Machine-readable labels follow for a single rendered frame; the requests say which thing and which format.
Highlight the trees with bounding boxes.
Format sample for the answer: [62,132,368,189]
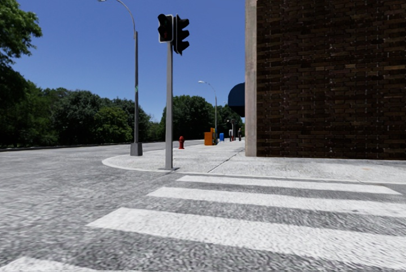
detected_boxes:
[0,0,245,149]

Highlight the grey street lamp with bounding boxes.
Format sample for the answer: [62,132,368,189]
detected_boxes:
[97,0,143,157]
[198,80,219,143]

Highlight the orange box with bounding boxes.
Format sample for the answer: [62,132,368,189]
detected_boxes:
[204,127,217,146]

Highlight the dark brick building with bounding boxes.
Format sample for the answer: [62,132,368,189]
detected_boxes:
[227,0,406,161]

